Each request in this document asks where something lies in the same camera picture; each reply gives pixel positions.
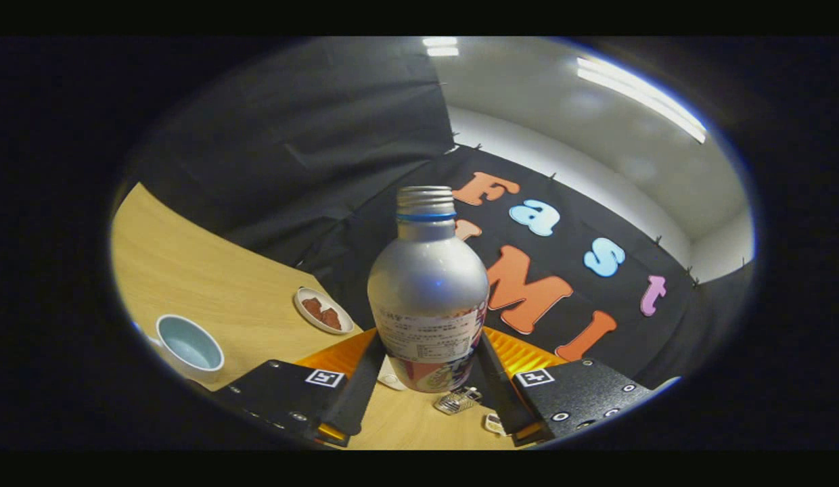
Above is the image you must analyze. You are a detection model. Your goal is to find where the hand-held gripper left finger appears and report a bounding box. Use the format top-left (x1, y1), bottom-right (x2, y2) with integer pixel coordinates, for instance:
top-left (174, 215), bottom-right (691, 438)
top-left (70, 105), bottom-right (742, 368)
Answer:
top-left (217, 329), bottom-right (386, 447)

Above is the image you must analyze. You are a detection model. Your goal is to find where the white cup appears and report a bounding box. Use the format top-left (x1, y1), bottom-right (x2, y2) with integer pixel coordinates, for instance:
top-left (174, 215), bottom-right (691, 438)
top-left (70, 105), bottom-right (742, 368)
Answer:
top-left (145, 314), bottom-right (225, 384)

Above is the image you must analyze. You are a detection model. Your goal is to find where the wooden table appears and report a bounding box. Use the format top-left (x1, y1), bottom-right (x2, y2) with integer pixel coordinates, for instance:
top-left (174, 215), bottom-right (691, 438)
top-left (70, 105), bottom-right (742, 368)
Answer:
top-left (112, 183), bottom-right (522, 450)

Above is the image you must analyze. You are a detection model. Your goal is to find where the metal wire basket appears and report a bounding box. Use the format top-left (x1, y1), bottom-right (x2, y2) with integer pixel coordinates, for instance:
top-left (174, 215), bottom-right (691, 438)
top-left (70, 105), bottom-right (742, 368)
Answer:
top-left (433, 386), bottom-right (482, 415)

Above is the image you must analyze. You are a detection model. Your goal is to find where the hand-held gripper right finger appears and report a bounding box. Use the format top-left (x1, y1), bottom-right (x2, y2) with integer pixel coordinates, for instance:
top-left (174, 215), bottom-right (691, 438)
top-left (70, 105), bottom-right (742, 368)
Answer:
top-left (475, 328), bottom-right (654, 447)

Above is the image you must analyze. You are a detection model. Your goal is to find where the black backdrop cloth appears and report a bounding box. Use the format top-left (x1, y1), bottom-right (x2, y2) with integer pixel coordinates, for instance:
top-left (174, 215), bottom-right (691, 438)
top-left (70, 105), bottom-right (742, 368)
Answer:
top-left (115, 37), bottom-right (755, 393)

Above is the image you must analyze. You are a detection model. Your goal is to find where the silver juice bottle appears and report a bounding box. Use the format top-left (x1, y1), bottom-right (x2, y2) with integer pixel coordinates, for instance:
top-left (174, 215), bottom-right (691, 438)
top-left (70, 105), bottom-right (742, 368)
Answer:
top-left (367, 186), bottom-right (491, 394)

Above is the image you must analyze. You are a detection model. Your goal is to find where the white round plate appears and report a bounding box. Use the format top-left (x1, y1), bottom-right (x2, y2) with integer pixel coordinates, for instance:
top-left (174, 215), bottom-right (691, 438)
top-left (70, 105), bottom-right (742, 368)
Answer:
top-left (293, 286), bottom-right (355, 335)

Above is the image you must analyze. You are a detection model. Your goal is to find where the white toaster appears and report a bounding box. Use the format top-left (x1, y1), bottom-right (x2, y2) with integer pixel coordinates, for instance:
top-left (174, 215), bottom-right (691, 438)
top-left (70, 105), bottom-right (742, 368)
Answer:
top-left (378, 355), bottom-right (408, 392)

